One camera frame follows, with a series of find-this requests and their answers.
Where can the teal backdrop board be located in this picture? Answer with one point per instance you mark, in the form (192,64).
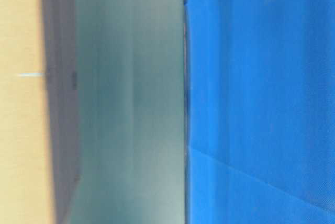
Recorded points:
(130,63)

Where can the blue table mat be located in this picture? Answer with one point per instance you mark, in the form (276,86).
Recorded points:
(260,143)

